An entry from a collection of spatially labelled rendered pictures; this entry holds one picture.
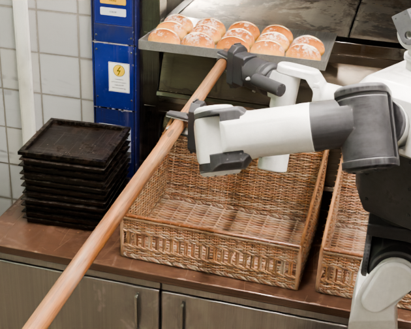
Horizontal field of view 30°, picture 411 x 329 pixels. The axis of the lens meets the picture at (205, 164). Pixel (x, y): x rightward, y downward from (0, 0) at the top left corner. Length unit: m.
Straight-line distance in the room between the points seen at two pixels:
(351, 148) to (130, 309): 1.24
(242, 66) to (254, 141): 0.72
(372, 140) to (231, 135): 0.25
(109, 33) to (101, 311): 0.90
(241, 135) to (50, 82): 1.51
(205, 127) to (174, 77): 1.19
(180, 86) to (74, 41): 0.40
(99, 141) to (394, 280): 1.21
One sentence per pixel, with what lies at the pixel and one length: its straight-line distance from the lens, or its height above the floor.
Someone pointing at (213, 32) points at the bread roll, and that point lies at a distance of 2.33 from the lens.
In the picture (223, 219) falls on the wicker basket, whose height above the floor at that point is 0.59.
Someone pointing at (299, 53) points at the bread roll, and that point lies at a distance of 2.21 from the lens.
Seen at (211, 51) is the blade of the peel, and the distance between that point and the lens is 2.24.
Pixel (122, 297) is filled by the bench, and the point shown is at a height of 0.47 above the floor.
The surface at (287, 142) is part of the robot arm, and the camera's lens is 1.37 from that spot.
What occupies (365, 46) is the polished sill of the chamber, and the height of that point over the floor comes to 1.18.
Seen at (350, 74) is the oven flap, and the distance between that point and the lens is 2.52.
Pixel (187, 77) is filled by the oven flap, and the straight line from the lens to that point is 2.60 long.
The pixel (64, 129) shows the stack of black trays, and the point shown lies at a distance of 2.63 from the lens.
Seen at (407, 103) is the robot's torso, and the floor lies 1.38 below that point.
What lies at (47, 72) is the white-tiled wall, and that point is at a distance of 2.79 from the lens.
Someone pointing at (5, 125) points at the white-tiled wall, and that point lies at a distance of 2.96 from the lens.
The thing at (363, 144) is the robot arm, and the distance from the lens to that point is 1.35.
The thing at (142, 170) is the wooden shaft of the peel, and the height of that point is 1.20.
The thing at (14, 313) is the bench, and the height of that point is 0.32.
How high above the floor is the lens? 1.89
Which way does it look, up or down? 26 degrees down
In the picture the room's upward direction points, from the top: 2 degrees clockwise
